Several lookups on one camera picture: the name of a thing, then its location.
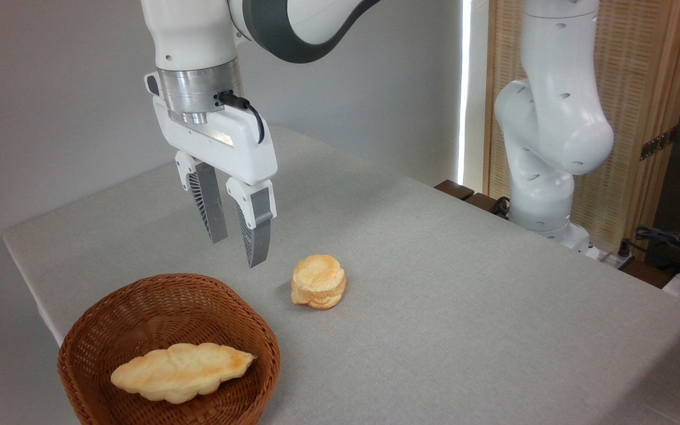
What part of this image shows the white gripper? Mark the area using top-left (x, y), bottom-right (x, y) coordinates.
top-left (144, 72), bottom-right (278, 269)

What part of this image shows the long leaf-shaped bread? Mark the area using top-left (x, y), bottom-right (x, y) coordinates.
top-left (110, 343), bottom-right (257, 404)

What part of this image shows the round stacked bread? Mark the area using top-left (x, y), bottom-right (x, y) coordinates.
top-left (290, 254), bottom-right (347, 310)

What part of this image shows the brown wicker basket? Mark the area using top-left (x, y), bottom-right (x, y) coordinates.
top-left (57, 273), bottom-right (281, 425)

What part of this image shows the dark wooden block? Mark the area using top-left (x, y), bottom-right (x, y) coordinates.
top-left (434, 179), bottom-right (475, 201)
top-left (464, 192), bottom-right (504, 217)

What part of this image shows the grey tablecloth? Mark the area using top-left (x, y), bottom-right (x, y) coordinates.
top-left (2, 125), bottom-right (680, 425)

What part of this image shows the white power strip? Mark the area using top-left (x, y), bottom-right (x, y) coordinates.
top-left (596, 250), bottom-right (636, 270)

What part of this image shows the black metal hinge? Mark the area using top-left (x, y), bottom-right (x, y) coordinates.
top-left (639, 126), bottom-right (678, 161)

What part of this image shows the wooden slatted screen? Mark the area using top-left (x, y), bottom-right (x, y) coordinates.
top-left (483, 0), bottom-right (680, 254)

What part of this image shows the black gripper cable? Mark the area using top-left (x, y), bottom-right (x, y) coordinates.
top-left (217, 90), bottom-right (266, 144)

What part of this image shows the black cable bundle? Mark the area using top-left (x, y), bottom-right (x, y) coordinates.
top-left (634, 225), bottom-right (680, 279)

